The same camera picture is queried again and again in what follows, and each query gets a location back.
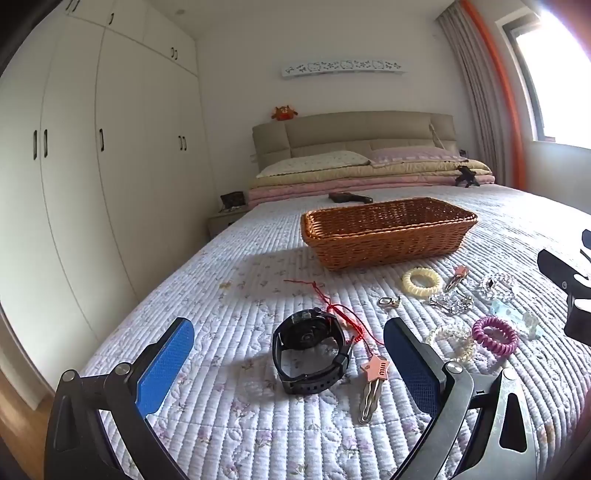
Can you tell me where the light blue clear hair clip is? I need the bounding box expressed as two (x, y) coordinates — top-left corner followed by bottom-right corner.
(489, 300), (541, 340)

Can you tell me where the pink star hair clip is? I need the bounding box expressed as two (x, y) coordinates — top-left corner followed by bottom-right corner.
(444, 265), (469, 292)
(358, 354), (392, 424)

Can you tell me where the grey curtain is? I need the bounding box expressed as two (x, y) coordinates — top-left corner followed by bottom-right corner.
(436, 0), (509, 185)

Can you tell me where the floral quilted bedspread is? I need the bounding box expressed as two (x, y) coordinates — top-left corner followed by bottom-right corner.
(78, 185), (591, 480)

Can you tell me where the clear bead bracelet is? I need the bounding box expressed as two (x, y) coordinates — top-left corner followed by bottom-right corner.
(478, 272), (515, 301)

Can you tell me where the beige upholstered headboard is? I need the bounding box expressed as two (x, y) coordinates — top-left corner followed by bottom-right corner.
(252, 111), (455, 171)

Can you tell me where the white bead bracelet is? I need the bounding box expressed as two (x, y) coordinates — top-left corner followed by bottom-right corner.
(426, 320), (476, 363)

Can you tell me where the cream spiral hair tie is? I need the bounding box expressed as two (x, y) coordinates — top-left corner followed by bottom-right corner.
(402, 267), (443, 296)

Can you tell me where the black small tripod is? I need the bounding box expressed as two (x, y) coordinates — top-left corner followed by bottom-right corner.
(455, 165), (481, 189)

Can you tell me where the orange curtain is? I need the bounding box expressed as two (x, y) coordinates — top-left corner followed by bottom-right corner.
(462, 0), (529, 190)

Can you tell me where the cream pillow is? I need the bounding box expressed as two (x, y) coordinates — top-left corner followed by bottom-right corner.
(255, 150), (372, 178)

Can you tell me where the window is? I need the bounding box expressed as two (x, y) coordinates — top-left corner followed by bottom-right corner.
(501, 0), (591, 149)

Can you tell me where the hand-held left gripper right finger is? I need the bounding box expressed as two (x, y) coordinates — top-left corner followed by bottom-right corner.
(383, 318), (539, 480)

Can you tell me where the beige nightstand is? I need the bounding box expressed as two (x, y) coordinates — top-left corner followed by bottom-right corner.
(206, 210), (252, 240)

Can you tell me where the pink pillow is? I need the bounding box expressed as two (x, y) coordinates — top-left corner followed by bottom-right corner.
(368, 147), (468, 168)

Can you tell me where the crystal brooch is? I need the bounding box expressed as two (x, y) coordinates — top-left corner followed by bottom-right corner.
(427, 293), (472, 315)

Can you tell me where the purple spiral hair tie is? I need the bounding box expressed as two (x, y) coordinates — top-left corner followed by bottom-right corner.
(472, 316), (519, 355)

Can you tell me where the yellow folded quilt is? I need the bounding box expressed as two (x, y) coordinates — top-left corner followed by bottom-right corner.
(252, 159), (492, 191)

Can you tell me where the black wrist watch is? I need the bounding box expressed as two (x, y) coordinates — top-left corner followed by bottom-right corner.
(271, 308), (354, 394)

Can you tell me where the red string bracelet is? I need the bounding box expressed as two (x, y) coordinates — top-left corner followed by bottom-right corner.
(283, 278), (385, 358)

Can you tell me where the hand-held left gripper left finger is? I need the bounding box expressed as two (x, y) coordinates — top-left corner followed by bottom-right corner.
(44, 318), (195, 480)

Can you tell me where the white wall decoration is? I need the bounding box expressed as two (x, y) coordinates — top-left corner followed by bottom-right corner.
(281, 59), (403, 80)

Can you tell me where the brown wicker basket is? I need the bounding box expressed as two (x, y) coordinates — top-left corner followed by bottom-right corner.
(300, 198), (478, 271)

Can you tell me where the dark hair brush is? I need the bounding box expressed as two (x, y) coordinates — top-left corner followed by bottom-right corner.
(329, 192), (373, 205)

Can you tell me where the white wardrobe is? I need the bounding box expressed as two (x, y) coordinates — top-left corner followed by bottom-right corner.
(0, 0), (218, 407)

